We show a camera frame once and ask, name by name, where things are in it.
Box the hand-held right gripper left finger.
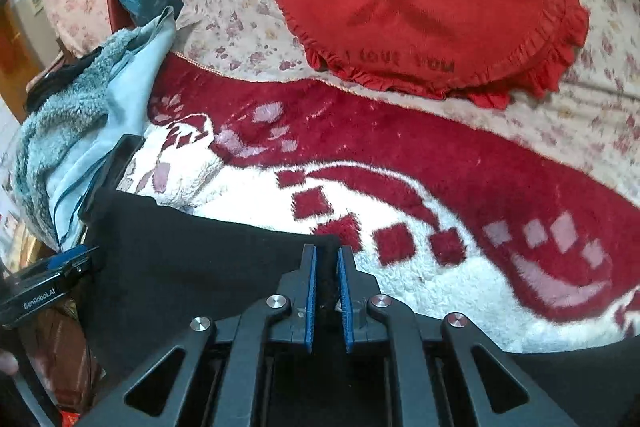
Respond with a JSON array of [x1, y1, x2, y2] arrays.
[[75, 243, 321, 427]]

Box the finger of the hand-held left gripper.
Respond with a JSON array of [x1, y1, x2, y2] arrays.
[[15, 246, 101, 283]]

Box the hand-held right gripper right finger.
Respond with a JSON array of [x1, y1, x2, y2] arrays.
[[336, 247, 581, 427]]

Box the black pants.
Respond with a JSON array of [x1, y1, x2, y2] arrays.
[[75, 189, 636, 427]]

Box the black phone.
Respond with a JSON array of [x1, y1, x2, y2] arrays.
[[80, 134, 147, 228]]

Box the red and white fleece blanket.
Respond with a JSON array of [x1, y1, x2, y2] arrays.
[[135, 52, 640, 354]]

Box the light blue fleece garment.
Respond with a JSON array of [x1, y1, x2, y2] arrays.
[[15, 6, 177, 254]]

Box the black cloth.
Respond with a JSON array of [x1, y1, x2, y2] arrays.
[[27, 49, 103, 114]]

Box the floral quilt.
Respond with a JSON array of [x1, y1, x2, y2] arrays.
[[175, 0, 640, 202]]

